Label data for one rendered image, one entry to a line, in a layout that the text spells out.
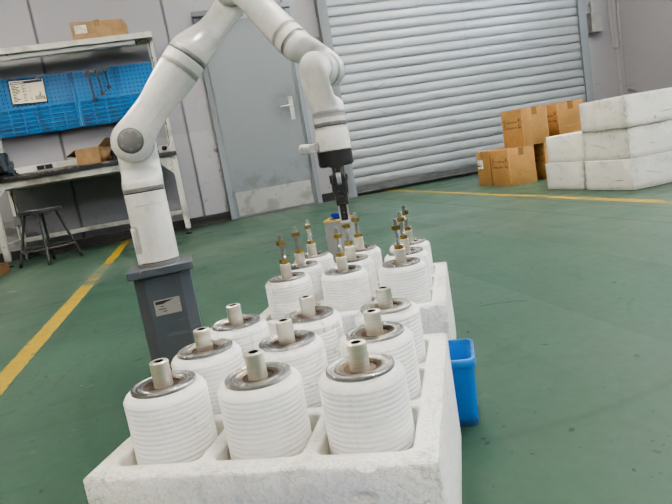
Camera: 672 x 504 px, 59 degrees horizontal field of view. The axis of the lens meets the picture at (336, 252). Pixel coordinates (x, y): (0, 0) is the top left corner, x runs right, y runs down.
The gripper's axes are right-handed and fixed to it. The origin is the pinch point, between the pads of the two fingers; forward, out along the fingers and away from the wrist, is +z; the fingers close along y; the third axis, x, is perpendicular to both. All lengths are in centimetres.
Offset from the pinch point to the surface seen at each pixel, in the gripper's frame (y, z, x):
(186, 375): -62, 10, 22
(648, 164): 213, 19, -180
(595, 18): 601, -126, -335
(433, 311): -23.0, 18.0, -13.4
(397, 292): -18.7, 14.4, -7.6
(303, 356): -58, 11, 8
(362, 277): -15.2, 11.2, -1.5
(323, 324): -46.6, 10.7, 5.9
